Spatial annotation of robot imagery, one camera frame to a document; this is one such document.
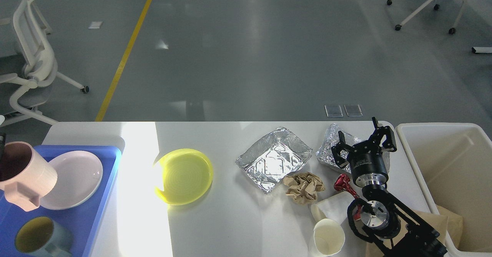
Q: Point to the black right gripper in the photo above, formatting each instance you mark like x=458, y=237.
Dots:
x=366, y=159

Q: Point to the yellow translucent plate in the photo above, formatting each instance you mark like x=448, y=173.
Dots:
x=182, y=176

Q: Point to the grey-blue mug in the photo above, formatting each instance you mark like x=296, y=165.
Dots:
x=43, y=237

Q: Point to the pink mug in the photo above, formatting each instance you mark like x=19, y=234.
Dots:
x=26, y=176

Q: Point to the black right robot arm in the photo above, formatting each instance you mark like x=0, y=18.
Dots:
x=375, y=215

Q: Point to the right floor socket cover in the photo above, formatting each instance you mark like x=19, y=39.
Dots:
x=353, y=110

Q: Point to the floor socket cover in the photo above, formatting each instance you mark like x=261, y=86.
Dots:
x=353, y=110
x=333, y=110

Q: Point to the crumpled aluminium foil tray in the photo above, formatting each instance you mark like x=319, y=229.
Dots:
x=324, y=154

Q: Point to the red crumpled wrapper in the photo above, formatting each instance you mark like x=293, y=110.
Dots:
x=342, y=184

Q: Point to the left floor socket cover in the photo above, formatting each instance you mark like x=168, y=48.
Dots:
x=333, y=110

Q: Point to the lying white paper cup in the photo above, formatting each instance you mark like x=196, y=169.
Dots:
x=334, y=208

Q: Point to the crumpled brown paper ball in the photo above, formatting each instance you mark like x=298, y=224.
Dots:
x=303, y=188

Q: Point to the white plastic waste bin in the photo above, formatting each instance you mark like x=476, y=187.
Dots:
x=453, y=166

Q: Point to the upright white paper cup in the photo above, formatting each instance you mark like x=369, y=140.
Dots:
x=327, y=239

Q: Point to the square aluminium foil tray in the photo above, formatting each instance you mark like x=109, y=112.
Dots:
x=272, y=157

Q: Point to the brown paper bag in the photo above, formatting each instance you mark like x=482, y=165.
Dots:
x=447, y=223

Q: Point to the white bar on floor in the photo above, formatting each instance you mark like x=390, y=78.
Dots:
x=481, y=50

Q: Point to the pink round plate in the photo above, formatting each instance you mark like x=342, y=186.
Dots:
x=79, y=174

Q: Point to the blue plastic tray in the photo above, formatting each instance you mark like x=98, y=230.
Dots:
x=82, y=221

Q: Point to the white office chair left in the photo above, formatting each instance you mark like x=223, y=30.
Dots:
x=27, y=77

